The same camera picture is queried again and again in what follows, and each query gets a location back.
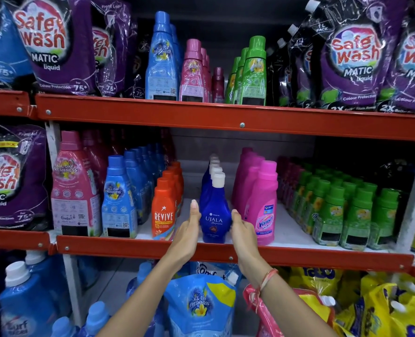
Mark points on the person's left hand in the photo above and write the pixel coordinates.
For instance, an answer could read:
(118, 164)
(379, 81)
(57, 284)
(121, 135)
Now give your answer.
(186, 238)

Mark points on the person's right hand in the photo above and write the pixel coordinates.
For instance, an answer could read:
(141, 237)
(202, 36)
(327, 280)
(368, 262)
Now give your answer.
(246, 245)

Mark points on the pale blue capped bottle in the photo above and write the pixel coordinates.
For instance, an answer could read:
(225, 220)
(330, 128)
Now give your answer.
(95, 319)
(63, 328)
(140, 273)

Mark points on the row of light blue bottles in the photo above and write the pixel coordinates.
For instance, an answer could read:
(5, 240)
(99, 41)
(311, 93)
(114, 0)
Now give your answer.
(118, 207)

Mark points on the row of maroon bottles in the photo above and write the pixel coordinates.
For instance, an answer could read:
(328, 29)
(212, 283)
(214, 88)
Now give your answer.
(288, 178)

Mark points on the rows of green bottles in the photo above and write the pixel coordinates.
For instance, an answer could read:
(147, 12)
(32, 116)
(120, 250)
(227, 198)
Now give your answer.
(356, 221)

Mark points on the large pink softener bottle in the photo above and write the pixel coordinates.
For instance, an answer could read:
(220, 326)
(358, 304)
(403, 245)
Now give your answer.
(74, 193)
(95, 157)

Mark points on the red metal shelf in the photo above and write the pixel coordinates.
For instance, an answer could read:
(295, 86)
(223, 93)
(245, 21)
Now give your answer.
(193, 117)
(3, 103)

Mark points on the small maroon bottle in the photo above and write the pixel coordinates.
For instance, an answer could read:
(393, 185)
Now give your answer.
(218, 87)

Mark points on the green softener bottle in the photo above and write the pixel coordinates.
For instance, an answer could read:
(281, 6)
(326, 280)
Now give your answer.
(229, 84)
(238, 80)
(253, 77)

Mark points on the small pink softener bottle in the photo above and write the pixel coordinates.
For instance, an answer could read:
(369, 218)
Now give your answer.
(192, 77)
(206, 73)

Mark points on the light blue softener bottle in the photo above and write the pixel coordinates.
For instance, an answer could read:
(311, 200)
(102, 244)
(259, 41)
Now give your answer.
(162, 66)
(175, 33)

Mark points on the person's right forearm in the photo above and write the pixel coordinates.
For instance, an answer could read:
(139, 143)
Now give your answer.
(291, 312)

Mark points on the person's left forearm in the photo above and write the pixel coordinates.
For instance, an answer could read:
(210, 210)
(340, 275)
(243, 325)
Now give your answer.
(140, 305)

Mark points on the white shelf upright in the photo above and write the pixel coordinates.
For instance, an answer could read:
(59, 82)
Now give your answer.
(53, 136)
(414, 200)

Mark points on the white blue softener pouch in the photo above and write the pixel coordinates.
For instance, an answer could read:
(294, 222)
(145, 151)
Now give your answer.
(207, 268)

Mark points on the blue yellow softener pouch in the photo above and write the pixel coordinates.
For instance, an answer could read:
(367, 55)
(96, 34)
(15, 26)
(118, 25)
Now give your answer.
(200, 305)

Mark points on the pink softener pouch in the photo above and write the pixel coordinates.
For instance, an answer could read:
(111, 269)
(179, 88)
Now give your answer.
(265, 326)

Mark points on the large blue detergent jug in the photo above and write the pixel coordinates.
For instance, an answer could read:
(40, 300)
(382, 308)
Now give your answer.
(53, 277)
(25, 305)

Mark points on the purple detergent pouch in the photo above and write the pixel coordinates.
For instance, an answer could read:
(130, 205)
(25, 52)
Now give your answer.
(283, 77)
(56, 52)
(111, 49)
(302, 70)
(139, 63)
(358, 66)
(411, 73)
(14, 186)

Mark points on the blue detergent pouch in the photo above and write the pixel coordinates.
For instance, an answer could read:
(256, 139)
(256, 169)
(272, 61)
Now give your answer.
(3, 56)

